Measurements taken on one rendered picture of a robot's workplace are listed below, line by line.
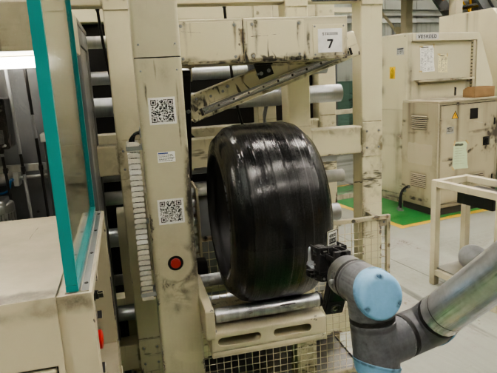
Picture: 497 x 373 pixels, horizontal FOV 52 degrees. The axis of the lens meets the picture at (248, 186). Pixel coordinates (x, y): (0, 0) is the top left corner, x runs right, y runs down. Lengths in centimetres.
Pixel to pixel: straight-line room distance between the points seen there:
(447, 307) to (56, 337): 69
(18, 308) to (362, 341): 61
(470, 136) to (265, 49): 450
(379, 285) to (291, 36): 105
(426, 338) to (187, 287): 75
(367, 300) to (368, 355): 12
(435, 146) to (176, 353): 453
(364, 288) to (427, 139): 491
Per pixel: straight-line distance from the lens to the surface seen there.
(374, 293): 99
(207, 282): 179
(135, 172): 147
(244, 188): 135
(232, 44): 174
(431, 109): 577
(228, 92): 188
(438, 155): 578
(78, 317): 88
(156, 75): 144
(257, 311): 156
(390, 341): 104
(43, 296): 88
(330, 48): 185
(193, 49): 172
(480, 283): 98
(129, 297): 240
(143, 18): 145
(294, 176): 138
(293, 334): 160
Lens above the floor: 159
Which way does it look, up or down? 12 degrees down
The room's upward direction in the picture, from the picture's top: 3 degrees counter-clockwise
